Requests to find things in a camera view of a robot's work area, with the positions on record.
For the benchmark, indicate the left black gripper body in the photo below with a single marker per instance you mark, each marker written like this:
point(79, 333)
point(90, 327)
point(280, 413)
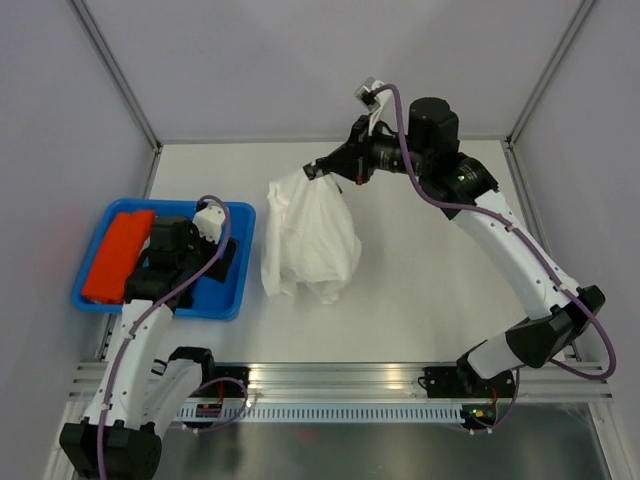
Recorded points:
point(199, 252)

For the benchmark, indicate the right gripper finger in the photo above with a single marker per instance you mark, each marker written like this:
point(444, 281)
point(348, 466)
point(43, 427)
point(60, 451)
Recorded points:
point(325, 178)
point(315, 168)

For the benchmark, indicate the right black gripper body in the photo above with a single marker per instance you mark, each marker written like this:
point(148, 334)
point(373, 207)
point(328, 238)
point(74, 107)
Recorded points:
point(365, 149)

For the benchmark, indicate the white t-shirt with robot print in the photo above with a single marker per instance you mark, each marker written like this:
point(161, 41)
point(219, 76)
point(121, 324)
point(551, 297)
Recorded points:
point(309, 240)

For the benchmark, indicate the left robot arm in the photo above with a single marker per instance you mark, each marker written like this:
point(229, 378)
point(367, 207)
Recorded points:
point(120, 433)

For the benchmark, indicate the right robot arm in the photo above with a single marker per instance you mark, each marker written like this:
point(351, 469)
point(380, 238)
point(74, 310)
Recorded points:
point(557, 308)

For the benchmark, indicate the orange rolled t-shirt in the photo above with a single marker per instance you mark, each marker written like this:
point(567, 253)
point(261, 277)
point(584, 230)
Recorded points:
point(116, 257)

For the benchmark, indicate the blue plastic bin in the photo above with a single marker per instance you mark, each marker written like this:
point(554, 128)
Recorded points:
point(212, 300)

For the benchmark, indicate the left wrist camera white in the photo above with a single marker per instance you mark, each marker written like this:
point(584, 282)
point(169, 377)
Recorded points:
point(209, 222)

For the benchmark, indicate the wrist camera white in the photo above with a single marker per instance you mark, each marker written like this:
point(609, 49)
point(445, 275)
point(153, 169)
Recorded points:
point(374, 103)
point(209, 222)

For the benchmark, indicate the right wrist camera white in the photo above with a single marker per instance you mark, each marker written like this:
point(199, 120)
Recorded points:
point(374, 103)

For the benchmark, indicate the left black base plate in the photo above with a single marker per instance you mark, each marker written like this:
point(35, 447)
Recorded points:
point(229, 382)

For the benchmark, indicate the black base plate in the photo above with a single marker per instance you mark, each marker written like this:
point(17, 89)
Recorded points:
point(449, 382)
point(229, 382)

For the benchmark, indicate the aluminium mounting rail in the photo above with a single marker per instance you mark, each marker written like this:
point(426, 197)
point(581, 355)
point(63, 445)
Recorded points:
point(400, 383)

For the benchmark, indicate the white slotted cable duct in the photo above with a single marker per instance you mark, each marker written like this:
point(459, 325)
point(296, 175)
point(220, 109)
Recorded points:
point(353, 413)

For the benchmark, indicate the left aluminium frame post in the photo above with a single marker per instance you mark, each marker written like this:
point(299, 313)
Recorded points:
point(104, 52)

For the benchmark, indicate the aluminium frame post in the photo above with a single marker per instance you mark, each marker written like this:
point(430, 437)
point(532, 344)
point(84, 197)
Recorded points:
point(104, 52)
point(552, 66)

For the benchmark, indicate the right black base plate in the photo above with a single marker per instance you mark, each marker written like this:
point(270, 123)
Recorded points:
point(449, 382)

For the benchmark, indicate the right aluminium frame post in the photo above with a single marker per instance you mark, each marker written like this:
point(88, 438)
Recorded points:
point(552, 66)

